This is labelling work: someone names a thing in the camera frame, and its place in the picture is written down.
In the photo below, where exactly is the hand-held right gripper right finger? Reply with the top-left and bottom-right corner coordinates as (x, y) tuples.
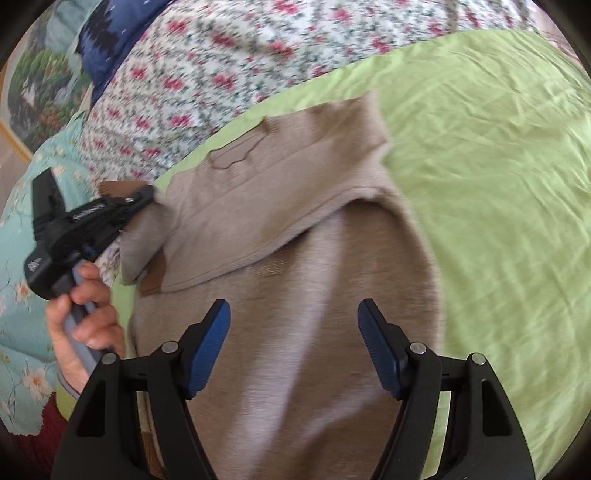
(358, 298), (536, 480)

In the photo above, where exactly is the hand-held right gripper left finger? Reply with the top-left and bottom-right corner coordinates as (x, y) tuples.
(50, 298), (232, 480)

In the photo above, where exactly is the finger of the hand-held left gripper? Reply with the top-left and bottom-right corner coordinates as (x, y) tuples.
(95, 207), (140, 259)
(74, 186), (156, 223)

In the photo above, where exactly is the beige knit sweater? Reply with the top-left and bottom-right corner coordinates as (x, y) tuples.
(99, 90), (446, 480)

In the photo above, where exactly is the person's left hand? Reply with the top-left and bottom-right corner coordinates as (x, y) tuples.
(46, 264), (126, 398)

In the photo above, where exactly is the teal floral pillow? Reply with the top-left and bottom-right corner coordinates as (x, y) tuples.
(0, 108), (125, 437)

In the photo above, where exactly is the gold framed landscape picture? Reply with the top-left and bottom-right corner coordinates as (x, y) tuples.
(0, 0), (100, 160)

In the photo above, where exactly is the dark blue cloth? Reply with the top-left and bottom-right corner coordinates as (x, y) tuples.
(76, 0), (162, 104)

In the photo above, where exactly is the pink floral white quilt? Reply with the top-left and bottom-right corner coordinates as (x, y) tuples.
(76, 0), (555, 185)

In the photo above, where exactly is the green bed sheet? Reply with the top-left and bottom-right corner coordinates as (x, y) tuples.
(55, 30), (591, 480)

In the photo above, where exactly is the dark red garment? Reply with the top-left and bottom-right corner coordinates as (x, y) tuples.
(7, 401), (72, 480)

